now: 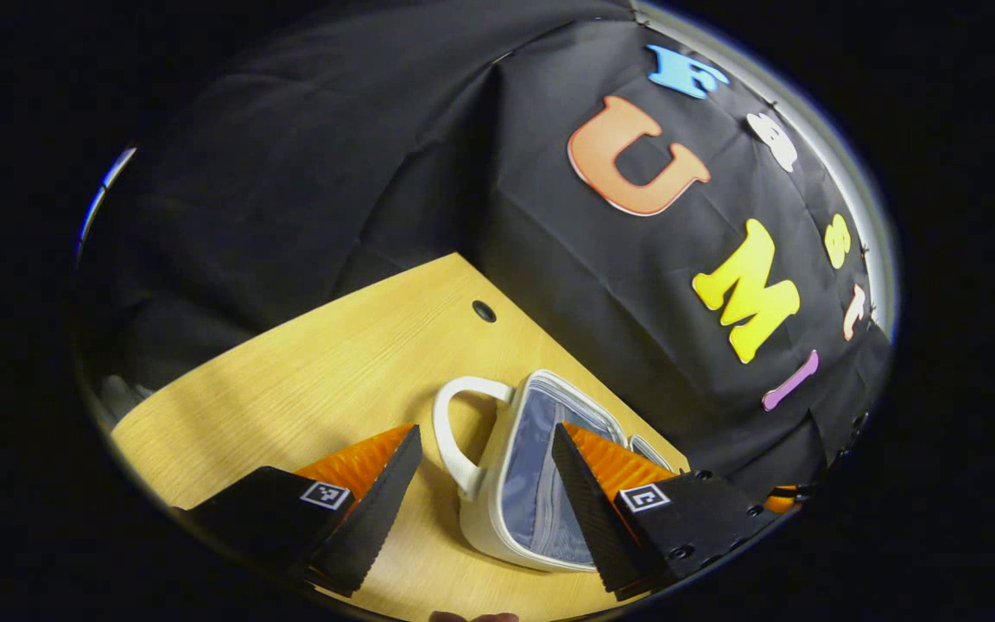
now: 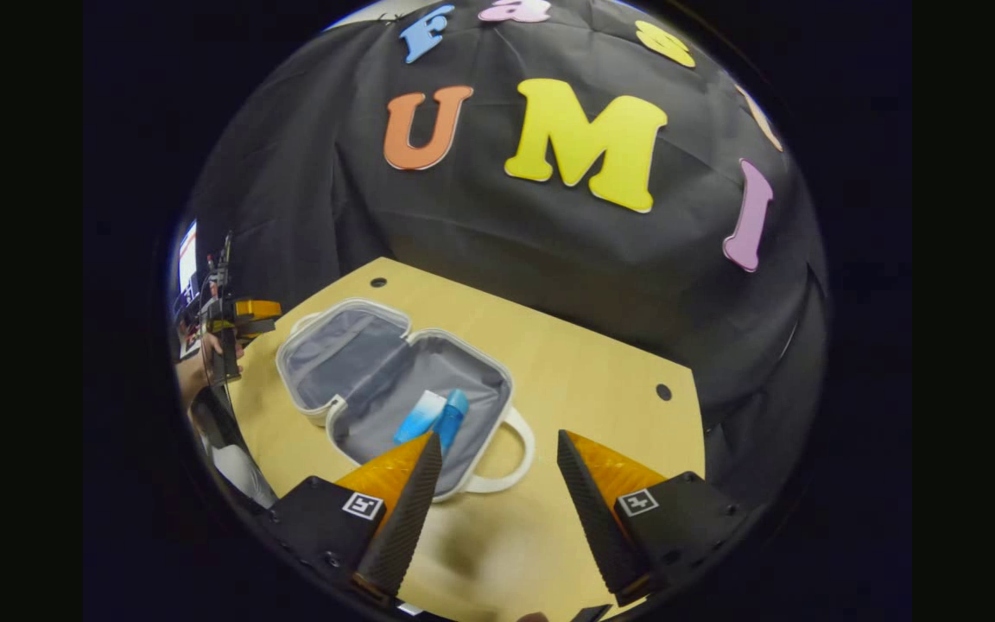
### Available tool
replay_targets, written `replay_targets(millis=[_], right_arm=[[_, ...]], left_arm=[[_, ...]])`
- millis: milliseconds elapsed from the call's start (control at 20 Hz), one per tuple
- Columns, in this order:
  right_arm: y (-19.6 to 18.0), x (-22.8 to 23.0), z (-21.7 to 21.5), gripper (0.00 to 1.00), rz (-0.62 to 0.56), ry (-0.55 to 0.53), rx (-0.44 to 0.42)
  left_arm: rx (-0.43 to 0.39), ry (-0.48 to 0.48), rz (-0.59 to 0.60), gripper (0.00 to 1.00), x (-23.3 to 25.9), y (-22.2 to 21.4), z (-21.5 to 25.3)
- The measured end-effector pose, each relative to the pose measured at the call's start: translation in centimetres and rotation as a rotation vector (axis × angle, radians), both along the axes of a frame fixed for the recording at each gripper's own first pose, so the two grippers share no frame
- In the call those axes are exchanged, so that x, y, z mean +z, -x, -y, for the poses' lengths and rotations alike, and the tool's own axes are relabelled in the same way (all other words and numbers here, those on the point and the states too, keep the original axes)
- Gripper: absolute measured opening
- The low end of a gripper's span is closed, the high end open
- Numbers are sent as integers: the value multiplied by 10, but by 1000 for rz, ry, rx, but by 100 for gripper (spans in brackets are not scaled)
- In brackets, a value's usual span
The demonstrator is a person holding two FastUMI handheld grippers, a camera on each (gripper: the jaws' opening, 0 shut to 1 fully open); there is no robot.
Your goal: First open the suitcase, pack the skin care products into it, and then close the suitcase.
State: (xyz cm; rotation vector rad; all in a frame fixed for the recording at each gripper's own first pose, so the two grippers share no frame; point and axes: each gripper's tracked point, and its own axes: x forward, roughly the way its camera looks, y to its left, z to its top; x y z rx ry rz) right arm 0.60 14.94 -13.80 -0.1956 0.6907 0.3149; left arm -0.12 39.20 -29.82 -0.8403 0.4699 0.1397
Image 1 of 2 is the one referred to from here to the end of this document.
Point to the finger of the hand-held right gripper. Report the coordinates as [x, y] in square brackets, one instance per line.
[781, 503]

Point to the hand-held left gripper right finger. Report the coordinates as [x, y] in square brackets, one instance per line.
[592, 518]

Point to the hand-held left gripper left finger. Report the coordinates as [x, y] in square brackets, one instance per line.
[377, 518]

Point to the white suitcase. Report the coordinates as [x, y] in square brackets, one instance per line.
[523, 484]

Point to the black table grommet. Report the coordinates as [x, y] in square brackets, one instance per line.
[484, 311]

